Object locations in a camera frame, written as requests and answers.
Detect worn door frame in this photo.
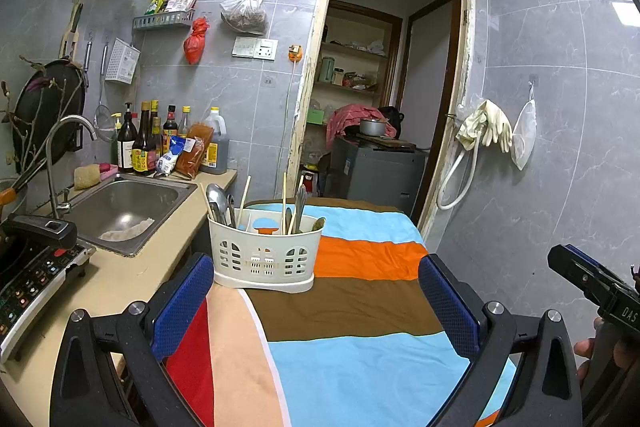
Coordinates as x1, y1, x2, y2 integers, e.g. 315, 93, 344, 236
287, 0, 475, 236

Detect striped tablecloth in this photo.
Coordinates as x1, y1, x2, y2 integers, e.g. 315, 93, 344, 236
164, 199, 519, 427

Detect person's right hand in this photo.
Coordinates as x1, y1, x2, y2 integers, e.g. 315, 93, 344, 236
573, 317, 640, 381

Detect metal strainer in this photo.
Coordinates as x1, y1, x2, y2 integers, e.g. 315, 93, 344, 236
93, 41, 115, 143

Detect dark pump bottle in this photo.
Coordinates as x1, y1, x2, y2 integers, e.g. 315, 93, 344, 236
115, 101, 140, 174

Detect blue white packet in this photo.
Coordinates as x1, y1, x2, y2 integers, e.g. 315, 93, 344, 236
155, 137, 186, 178

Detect white power cable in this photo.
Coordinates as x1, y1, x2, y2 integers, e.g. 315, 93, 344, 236
281, 59, 301, 178

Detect white hose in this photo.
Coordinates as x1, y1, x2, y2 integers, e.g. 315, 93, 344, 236
435, 141, 480, 212

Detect red plastic bag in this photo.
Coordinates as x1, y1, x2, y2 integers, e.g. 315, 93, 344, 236
182, 16, 210, 66

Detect steel faucet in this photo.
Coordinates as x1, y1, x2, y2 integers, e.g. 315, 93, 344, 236
44, 115, 99, 219

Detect dark sauce bottle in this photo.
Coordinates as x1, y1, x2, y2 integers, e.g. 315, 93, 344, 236
132, 101, 157, 176
149, 100, 164, 164

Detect induction cooker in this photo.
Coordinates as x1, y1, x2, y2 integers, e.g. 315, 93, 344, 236
0, 214, 97, 364

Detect white plastic utensil holder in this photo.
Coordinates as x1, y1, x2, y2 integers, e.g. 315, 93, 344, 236
207, 201, 326, 294

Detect dark bottle red label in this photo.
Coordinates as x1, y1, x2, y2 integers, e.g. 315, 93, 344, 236
162, 104, 180, 151

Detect dark oil jug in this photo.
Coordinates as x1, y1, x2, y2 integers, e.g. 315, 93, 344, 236
199, 106, 231, 176

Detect steel sink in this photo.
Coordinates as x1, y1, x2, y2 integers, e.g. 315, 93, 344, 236
62, 173, 199, 258

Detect pink cloth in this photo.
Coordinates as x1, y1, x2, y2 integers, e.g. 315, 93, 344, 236
325, 103, 401, 147

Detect yellow sponge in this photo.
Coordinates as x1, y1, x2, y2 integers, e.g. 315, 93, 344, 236
73, 164, 104, 192

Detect silver fork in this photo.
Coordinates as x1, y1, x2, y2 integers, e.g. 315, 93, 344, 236
293, 184, 309, 234

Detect wooden cutting board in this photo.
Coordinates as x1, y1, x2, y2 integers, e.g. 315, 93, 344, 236
355, 132, 416, 153

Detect white dishcloth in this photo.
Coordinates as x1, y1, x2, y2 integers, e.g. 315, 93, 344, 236
97, 217, 156, 242

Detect white mesh bag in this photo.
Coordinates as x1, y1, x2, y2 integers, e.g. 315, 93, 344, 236
510, 81, 539, 172

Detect large silver spoon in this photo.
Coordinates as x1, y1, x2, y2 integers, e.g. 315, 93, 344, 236
205, 183, 230, 226

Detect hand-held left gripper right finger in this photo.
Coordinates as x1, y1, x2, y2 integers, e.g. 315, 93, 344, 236
417, 253, 584, 427

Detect black wok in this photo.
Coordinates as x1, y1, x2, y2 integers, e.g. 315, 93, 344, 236
12, 59, 87, 176

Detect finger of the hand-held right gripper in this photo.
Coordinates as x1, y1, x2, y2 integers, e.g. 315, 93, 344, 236
547, 244, 615, 304

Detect wooden shelf unit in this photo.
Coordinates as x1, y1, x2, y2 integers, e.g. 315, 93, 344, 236
302, 1, 404, 188

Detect small white hanging basket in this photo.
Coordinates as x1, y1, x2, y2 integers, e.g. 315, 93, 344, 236
103, 37, 142, 86

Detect grey cabinet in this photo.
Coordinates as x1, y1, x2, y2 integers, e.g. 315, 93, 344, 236
327, 135, 429, 219

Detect black bag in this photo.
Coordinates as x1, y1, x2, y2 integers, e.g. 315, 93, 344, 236
377, 105, 405, 134

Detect grey wall rack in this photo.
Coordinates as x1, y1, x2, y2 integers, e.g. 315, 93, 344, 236
132, 9, 196, 32

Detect hanging metal ladle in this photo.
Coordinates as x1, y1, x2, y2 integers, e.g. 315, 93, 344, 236
82, 39, 95, 88

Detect wall switch panel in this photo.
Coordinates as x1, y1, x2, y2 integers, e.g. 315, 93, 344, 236
231, 35, 280, 61

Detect metal pot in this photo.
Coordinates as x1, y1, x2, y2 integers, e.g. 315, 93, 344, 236
358, 118, 387, 138

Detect cream rubber gloves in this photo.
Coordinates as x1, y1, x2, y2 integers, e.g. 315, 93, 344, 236
455, 99, 514, 154

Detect steel container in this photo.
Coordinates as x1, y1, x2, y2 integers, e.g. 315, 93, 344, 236
0, 176, 29, 221

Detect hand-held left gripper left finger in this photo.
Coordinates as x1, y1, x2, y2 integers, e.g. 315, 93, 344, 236
50, 252, 216, 427

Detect wooden spatula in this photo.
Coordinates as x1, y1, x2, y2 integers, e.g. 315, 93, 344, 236
58, 0, 90, 60

